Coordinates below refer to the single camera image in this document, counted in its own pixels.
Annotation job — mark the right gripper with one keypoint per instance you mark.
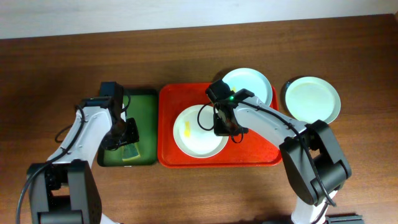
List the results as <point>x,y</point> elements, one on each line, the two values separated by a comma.
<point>224,130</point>

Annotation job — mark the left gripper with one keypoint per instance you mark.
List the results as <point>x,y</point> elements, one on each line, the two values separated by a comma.
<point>131,133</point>

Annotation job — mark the green yellow sponge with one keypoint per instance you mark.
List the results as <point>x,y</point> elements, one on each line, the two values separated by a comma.
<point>130,152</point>

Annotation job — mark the white plate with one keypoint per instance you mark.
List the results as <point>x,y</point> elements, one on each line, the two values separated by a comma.
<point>191,139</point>

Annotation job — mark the pale green plate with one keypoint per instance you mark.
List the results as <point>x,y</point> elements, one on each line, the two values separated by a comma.
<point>310,99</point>

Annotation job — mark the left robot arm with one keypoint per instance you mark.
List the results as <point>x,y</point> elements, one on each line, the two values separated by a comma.
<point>63,189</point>

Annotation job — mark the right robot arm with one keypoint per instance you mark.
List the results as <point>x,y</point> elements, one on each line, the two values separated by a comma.
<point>315,165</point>

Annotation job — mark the red plastic tray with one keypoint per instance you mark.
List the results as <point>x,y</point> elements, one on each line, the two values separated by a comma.
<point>173,99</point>

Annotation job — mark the dark green tray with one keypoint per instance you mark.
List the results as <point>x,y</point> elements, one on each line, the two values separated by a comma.
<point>143,107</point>

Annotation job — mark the light blue plate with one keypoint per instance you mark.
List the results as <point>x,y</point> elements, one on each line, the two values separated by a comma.
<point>251,80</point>

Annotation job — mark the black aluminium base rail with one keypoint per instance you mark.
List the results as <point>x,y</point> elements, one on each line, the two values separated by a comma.
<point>351,219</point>

